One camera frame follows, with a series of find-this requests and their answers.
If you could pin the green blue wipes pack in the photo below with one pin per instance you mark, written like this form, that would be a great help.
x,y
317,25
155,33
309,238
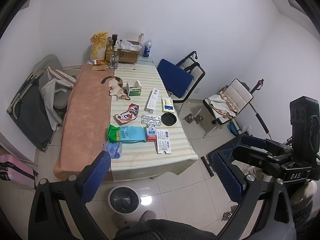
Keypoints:
x,y
126,134

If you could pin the red white snack wrapper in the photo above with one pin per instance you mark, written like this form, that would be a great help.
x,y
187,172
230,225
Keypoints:
x,y
127,116

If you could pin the left grey slipper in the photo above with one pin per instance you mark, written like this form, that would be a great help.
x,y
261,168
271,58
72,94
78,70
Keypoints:
x,y
119,221

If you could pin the pink suitcase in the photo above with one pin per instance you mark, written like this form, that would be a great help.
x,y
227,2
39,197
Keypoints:
x,y
12,169

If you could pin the metal dumbbell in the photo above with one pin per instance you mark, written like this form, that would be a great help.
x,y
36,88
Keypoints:
x,y
193,118

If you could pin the white round trash bin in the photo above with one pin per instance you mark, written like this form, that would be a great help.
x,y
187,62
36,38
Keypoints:
x,y
123,200

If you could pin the silver blister pack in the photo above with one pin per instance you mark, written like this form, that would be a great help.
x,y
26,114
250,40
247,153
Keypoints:
x,y
151,120

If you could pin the yellow snack bag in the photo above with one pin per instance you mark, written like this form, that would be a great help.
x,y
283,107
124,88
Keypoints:
x,y
98,46

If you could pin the grey slipper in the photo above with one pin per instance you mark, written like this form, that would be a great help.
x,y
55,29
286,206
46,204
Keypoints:
x,y
119,221
147,215

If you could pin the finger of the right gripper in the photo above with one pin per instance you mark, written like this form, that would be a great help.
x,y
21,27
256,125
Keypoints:
x,y
271,146
269,164

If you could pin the blue label water bottle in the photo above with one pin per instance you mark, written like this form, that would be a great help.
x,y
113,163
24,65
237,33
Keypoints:
x,y
147,48

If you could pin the open cardboard box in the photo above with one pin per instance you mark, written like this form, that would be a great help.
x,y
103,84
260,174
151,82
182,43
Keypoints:
x,y
129,51

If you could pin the white folding chair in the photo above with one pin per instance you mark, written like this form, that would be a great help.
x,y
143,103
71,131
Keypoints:
x,y
227,103

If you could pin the long white box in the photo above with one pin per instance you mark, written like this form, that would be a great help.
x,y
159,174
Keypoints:
x,y
152,100

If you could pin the white printed carton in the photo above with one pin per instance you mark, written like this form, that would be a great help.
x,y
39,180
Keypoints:
x,y
163,141

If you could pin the right grey slipper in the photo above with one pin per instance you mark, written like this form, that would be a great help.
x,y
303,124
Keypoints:
x,y
147,215

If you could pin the amber liquid bottle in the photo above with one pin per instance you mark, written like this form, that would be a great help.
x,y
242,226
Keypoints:
x,y
109,49

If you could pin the black round lid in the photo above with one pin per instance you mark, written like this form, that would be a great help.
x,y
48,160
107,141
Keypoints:
x,y
168,119

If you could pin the red blue small box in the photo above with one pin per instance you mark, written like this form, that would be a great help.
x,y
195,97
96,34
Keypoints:
x,y
151,134

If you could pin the barbell bar red end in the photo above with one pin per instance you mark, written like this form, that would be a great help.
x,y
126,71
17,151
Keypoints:
x,y
258,108

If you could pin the blue cushioned chair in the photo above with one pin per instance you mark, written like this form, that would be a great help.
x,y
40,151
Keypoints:
x,y
181,79

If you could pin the person in black fleece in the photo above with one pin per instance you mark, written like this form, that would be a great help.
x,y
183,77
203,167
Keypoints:
x,y
162,229

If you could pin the white blue yellow box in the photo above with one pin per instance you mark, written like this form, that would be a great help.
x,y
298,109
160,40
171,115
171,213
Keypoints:
x,y
167,105

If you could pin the green white medicine box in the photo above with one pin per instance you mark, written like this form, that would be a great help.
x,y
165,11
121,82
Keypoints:
x,y
133,88

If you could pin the blue plastic bag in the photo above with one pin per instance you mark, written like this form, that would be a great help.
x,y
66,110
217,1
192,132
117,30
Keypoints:
x,y
114,149

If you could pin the clear glass bottle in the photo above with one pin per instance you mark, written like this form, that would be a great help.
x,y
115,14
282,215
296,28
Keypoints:
x,y
114,58

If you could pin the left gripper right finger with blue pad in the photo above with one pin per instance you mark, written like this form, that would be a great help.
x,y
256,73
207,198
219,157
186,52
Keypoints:
x,y
275,219

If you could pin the grey reclining chair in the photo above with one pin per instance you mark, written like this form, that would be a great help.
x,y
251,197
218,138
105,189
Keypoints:
x,y
40,104

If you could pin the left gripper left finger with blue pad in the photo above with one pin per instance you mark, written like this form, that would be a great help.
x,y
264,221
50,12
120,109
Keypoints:
x,y
47,220

